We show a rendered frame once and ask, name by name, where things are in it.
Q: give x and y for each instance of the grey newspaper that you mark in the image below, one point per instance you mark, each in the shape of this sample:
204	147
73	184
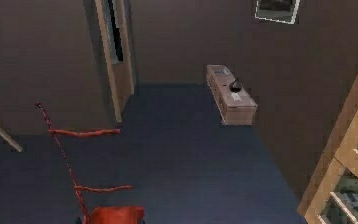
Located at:
222	71

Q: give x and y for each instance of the white framed picture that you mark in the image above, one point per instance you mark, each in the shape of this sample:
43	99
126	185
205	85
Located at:
277	9

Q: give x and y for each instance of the wooden framed window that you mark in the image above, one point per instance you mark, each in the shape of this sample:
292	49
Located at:
345	166

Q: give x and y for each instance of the light wooden bar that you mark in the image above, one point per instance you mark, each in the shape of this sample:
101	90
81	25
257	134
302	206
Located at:
3	135

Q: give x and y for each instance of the light wooden dresser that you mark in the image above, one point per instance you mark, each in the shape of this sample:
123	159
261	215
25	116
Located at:
235	108

